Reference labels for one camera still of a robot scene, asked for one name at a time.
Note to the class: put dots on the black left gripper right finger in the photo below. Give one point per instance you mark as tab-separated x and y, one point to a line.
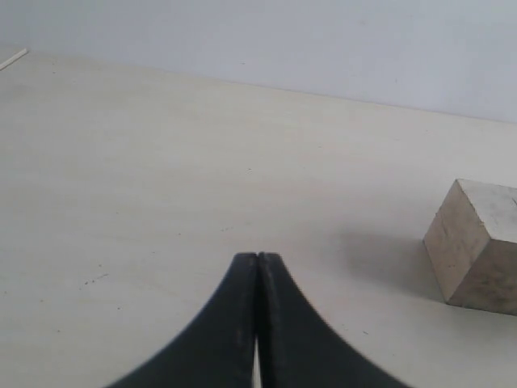
296	347

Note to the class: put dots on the white strip on table edge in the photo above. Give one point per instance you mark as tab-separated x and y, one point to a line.
14	58

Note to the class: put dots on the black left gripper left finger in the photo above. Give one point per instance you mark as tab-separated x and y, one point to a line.
216	349

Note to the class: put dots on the largest wooden cube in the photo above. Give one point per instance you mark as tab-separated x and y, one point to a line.
471	243

